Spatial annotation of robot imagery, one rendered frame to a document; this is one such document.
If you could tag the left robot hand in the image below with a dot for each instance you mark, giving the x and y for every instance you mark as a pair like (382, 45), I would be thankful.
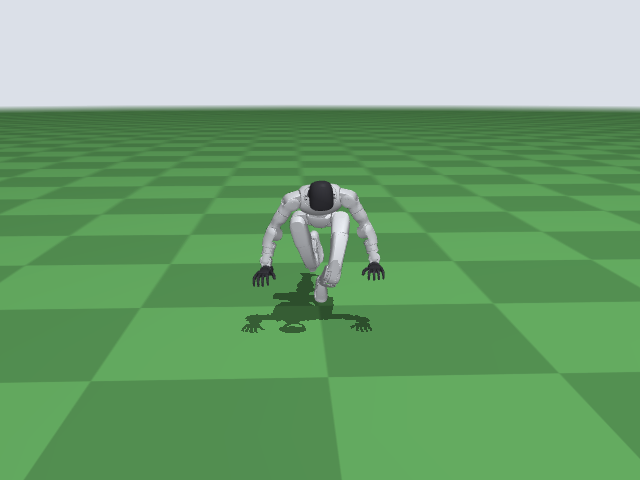
(374, 267)

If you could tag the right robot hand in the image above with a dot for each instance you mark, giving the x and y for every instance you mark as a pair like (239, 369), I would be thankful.
(265, 271)

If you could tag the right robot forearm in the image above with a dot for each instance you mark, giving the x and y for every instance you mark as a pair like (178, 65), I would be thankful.
(268, 247)

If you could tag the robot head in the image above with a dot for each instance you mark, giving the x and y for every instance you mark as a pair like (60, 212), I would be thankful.
(320, 196)

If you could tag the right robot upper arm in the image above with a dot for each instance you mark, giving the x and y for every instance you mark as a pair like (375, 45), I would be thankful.
(290, 202)

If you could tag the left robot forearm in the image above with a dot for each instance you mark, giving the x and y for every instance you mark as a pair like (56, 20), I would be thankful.
(371, 244)

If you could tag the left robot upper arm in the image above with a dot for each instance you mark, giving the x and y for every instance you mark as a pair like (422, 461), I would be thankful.
(349, 199)

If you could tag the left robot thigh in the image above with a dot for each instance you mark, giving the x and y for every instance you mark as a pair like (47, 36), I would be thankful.
(340, 225)

